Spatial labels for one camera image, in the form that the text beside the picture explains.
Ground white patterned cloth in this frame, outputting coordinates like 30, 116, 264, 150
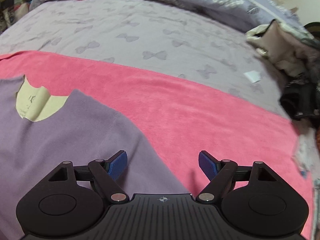
293, 127, 320, 180

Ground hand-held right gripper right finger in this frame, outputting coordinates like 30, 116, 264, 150
196, 150, 278, 203

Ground purple fleece garment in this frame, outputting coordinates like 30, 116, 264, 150
0, 76, 192, 240

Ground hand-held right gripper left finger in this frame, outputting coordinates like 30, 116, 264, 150
47, 150, 130, 203

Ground beige cloth pile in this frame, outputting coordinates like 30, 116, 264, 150
246, 20, 320, 78

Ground pink towel blanket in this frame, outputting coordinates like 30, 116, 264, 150
0, 51, 315, 240

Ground white paper slip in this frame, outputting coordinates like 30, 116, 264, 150
244, 70, 261, 83

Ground grey bow-pattern bed sheet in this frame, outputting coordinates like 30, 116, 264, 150
0, 0, 288, 115

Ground dark cloth bundle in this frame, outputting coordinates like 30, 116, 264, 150
279, 80, 320, 120

